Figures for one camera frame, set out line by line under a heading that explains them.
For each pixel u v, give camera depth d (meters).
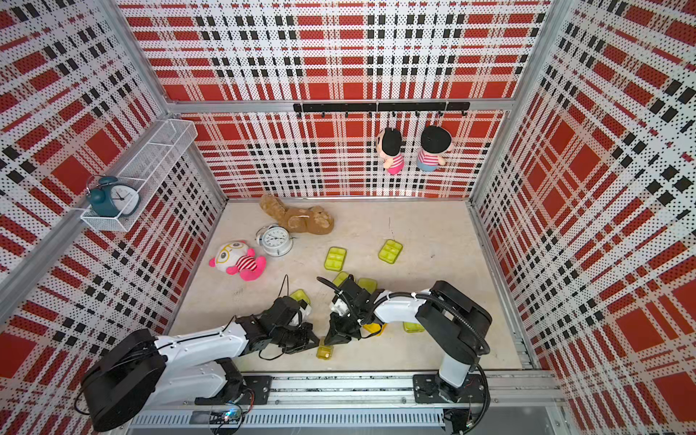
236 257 0.93
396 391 0.75
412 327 0.84
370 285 0.93
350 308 0.80
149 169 0.80
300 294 0.92
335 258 1.01
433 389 0.73
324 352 0.80
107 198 0.61
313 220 1.02
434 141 0.93
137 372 0.42
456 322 0.46
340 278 0.95
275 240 1.02
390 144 0.95
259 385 0.75
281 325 0.69
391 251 1.04
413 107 0.92
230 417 0.69
